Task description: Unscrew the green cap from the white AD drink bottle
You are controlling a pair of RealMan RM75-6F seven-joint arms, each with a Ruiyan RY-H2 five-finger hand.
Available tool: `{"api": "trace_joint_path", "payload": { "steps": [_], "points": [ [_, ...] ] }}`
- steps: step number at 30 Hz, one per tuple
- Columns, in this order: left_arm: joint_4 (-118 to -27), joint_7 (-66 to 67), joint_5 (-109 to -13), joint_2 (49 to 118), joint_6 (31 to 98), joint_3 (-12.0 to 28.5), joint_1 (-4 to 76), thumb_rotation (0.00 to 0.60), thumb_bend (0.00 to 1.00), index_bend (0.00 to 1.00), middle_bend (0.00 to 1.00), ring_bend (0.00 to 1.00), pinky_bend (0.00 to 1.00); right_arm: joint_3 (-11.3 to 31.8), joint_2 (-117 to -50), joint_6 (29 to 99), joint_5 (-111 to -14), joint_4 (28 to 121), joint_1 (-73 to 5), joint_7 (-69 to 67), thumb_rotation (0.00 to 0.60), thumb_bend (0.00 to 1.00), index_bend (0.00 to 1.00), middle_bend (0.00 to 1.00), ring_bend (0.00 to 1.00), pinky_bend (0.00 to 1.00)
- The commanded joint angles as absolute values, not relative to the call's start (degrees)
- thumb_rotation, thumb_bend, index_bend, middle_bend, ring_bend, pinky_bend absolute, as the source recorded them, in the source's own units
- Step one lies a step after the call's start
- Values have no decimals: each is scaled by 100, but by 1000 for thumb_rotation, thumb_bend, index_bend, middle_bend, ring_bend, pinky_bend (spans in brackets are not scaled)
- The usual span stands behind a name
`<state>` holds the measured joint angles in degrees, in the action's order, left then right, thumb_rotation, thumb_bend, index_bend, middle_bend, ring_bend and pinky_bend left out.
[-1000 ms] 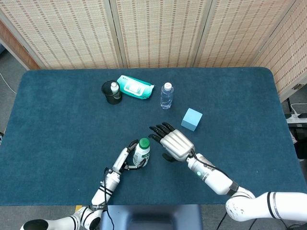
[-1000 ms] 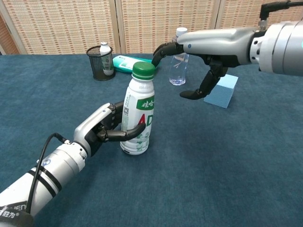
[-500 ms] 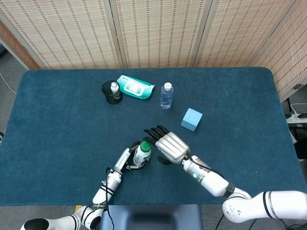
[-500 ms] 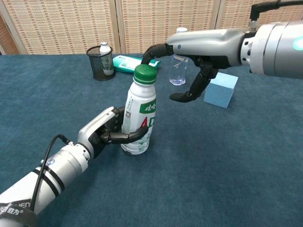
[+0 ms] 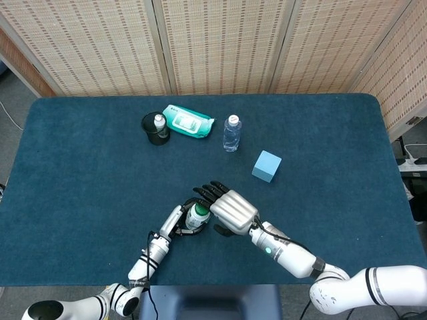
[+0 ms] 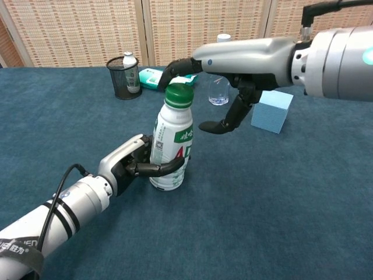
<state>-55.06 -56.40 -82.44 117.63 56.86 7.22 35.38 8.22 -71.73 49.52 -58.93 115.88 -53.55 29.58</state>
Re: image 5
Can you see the blue carpet table cloth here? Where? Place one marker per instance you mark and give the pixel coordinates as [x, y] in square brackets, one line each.
[83, 183]

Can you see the dark blue robot torso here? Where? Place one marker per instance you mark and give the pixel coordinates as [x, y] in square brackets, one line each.
[210, 303]

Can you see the light blue foam cube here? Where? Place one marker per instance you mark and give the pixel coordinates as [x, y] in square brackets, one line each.
[266, 166]

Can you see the bamboo folding screen panel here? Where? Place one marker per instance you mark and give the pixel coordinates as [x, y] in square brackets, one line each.
[220, 46]
[90, 46]
[20, 66]
[403, 76]
[330, 46]

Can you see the green plastic bottle cap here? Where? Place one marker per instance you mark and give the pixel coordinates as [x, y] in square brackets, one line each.
[201, 211]

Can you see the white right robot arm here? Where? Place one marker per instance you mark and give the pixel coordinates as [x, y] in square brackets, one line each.
[293, 260]

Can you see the black mesh pen cup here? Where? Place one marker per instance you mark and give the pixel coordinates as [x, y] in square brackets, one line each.
[155, 138]

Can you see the green wet wipes pack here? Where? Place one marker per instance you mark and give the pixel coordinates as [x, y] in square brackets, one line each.
[187, 121]

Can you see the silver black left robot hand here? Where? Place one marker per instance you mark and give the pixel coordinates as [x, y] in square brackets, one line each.
[170, 221]

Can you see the white AD milk bottle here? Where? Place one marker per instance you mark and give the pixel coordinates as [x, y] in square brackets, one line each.
[191, 219]

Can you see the small white yogurt bottle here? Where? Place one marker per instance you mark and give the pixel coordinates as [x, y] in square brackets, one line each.
[160, 123]

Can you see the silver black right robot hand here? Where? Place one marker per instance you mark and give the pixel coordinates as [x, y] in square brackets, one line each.
[233, 211]

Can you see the clear water bottle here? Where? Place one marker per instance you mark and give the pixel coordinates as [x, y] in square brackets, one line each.
[231, 136]

